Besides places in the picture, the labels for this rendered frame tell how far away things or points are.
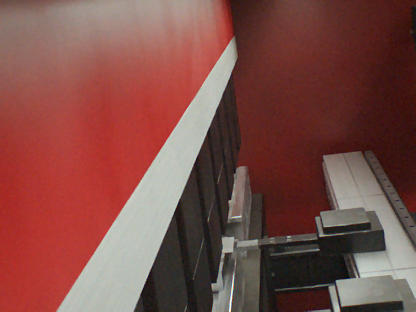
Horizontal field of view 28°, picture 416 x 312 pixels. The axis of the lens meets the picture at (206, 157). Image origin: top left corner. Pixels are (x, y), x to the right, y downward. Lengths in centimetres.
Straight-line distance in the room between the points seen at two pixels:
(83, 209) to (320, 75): 188
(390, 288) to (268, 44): 125
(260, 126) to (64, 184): 191
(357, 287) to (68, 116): 78
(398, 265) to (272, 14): 107
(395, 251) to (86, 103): 102
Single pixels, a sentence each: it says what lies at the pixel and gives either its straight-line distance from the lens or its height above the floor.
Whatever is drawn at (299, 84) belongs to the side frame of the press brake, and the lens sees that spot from 229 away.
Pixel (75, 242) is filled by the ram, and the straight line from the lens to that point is 42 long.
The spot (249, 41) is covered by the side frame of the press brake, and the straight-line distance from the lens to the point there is 228.
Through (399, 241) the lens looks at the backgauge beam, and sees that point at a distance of 148.
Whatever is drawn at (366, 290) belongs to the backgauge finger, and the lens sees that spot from 114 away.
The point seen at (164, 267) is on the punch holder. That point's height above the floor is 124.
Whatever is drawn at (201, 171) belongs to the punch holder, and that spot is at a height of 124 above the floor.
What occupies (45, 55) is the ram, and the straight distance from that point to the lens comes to 41.
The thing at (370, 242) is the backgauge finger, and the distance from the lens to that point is 143.
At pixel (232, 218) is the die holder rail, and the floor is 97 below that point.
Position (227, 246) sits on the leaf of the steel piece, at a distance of 149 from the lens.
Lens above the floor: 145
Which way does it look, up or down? 11 degrees down
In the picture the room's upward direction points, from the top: 8 degrees counter-clockwise
